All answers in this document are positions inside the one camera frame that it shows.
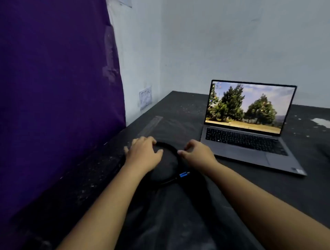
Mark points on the handwritten paper note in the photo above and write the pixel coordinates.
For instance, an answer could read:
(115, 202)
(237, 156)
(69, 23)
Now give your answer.
(145, 98)

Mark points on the person's right hand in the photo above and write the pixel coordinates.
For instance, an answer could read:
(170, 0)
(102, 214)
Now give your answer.
(201, 157)

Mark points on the black plastic table cover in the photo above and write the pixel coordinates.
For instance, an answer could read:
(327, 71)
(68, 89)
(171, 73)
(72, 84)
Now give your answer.
(257, 185)

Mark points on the person's left hand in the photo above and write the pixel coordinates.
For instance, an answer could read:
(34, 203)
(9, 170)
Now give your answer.
(143, 154)

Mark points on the person's left forearm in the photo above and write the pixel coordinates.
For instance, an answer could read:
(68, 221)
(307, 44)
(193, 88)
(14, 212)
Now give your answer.
(108, 211)

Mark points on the purple cloth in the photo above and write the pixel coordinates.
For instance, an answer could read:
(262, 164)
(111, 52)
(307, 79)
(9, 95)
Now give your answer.
(51, 77)

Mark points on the grey laptop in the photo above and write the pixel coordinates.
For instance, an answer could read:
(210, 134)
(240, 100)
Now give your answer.
(245, 141)

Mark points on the person's right forearm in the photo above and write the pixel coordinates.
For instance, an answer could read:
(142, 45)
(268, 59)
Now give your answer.
(257, 211)

